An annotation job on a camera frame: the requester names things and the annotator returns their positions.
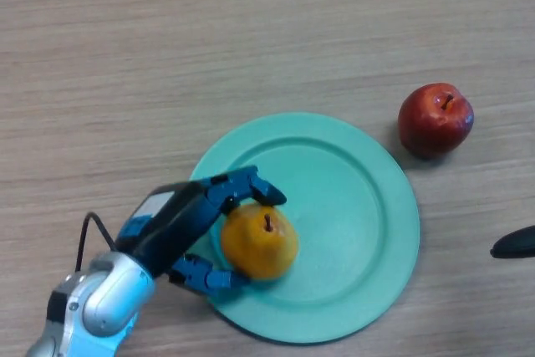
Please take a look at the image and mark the yellow pear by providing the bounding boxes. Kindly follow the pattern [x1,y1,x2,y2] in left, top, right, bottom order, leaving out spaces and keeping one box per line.
[220,201,299,282]

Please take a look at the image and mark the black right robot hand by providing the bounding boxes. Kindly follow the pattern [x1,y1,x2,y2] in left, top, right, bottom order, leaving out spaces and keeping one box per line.
[489,225,535,259]

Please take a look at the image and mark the green round plate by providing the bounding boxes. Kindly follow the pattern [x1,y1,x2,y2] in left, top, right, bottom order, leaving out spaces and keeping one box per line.
[187,112,420,345]

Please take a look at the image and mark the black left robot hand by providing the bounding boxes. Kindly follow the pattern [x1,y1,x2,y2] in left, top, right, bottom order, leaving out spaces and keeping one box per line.
[114,166,288,296]

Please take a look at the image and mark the red apple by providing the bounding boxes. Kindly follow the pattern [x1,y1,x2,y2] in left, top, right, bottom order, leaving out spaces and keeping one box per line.
[397,82,476,161]

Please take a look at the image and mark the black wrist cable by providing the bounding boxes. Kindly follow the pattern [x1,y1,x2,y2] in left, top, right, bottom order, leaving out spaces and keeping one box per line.
[74,211,119,271]

